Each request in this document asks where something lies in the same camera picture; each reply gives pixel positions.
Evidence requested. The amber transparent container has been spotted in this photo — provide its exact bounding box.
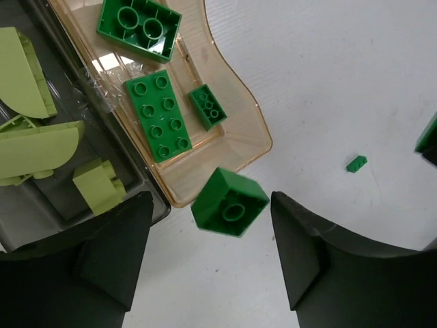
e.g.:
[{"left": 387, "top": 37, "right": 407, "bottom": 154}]
[{"left": 51, "top": 1, "right": 272, "bottom": 208}]

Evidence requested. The lime lego in grey container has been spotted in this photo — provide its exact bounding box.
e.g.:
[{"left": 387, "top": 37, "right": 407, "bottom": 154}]
[{"left": 72, "top": 158, "right": 127, "bottom": 216}]

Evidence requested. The green 2x4 lego brick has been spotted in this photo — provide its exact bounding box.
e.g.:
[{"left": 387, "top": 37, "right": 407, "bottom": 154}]
[{"left": 124, "top": 70, "right": 192, "bottom": 163}]

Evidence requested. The lime curved lego piece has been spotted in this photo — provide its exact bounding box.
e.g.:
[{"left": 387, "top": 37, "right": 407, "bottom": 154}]
[
  {"left": 1, "top": 27, "right": 57, "bottom": 119},
  {"left": 1, "top": 120, "right": 85, "bottom": 187}
]

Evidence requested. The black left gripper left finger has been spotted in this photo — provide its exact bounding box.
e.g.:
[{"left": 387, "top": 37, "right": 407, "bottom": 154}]
[{"left": 1, "top": 191, "right": 154, "bottom": 327}]

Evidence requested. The green 2x2 lego brick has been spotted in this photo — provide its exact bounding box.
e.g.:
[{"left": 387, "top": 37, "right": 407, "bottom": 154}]
[{"left": 191, "top": 167, "right": 270, "bottom": 237}]

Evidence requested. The smoky grey transparent container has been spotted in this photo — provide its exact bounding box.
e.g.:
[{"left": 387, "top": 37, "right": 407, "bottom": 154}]
[{"left": 1, "top": 1, "right": 170, "bottom": 252}]

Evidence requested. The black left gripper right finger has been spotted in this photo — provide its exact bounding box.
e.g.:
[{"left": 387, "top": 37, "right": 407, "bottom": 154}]
[{"left": 270, "top": 191, "right": 436, "bottom": 327}]

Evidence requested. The green lego brick stack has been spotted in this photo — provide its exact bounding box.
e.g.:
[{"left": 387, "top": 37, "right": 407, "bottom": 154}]
[{"left": 414, "top": 113, "right": 437, "bottom": 153}]

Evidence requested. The green hollow lego brick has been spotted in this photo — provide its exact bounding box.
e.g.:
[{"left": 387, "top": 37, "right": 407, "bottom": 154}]
[{"left": 96, "top": 0, "right": 182, "bottom": 64}]

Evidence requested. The tiny green lego plate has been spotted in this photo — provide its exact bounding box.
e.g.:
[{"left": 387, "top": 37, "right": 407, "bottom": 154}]
[{"left": 346, "top": 155, "right": 367, "bottom": 174}]

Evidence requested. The small green 1x3 brick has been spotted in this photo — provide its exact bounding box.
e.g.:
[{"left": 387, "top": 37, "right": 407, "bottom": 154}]
[{"left": 188, "top": 84, "right": 227, "bottom": 131}]

